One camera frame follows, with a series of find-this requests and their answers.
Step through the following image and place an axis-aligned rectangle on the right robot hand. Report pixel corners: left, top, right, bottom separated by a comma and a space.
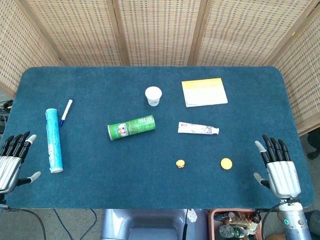
253, 134, 302, 200

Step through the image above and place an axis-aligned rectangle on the blue floor cable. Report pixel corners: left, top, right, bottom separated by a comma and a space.
52, 208, 98, 240

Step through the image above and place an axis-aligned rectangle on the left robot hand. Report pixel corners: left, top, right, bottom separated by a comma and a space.
0, 131, 42, 195

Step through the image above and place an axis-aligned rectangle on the light blue cylindrical tube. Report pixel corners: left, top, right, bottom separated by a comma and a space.
45, 108, 64, 174

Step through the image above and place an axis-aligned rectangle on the white toothpaste tube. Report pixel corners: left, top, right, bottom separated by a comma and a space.
177, 121, 220, 136

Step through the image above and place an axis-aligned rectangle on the dark glass bottle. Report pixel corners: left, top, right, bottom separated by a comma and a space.
248, 211, 262, 235

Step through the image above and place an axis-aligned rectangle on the black chair base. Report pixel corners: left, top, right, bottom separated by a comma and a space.
306, 126, 320, 161

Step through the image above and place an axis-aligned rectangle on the white perforated plate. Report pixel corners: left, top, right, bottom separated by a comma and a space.
187, 208, 199, 223

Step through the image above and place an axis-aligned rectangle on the black cable on robot base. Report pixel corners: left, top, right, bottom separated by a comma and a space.
182, 208, 190, 240

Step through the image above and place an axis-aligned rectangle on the green snack can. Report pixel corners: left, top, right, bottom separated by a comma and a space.
107, 114, 157, 141

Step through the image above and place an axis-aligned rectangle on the black power strip with cables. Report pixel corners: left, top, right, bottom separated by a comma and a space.
0, 99, 15, 135

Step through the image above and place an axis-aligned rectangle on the white paper cup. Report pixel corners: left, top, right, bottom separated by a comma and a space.
144, 86, 163, 107

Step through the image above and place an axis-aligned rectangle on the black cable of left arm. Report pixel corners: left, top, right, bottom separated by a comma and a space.
4, 206, 48, 240

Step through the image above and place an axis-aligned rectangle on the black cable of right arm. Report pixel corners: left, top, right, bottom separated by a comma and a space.
263, 199, 288, 240

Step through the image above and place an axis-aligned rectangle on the yellow and white booklet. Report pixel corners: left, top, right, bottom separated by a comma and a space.
181, 77, 229, 108

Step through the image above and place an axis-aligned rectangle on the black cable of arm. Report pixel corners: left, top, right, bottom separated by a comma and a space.
4, 206, 48, 240
263, 199, 288, 240

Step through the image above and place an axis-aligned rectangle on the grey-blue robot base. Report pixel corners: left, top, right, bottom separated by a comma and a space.
99, 208, 209, 240

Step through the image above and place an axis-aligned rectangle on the pink plastic bin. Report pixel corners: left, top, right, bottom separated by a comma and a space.
207, 208, 264, 240

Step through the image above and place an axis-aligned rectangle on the white marker with blue cap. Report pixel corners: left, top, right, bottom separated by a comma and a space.
59, 99, 74, 127

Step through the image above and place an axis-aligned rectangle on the woven folding screen panel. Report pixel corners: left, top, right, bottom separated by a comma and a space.
263, 7, 320, 137
0, 0, 62, 98
21, 0, 130, 67
112, 0, 208, 67
188, 0, 320, 67

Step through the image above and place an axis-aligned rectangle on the clear plastic bottle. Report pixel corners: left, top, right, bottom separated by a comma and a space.
219, 224, 250, 239

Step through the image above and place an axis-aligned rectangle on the blue felt table mat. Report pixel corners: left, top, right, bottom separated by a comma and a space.
4, 65, 315, 210

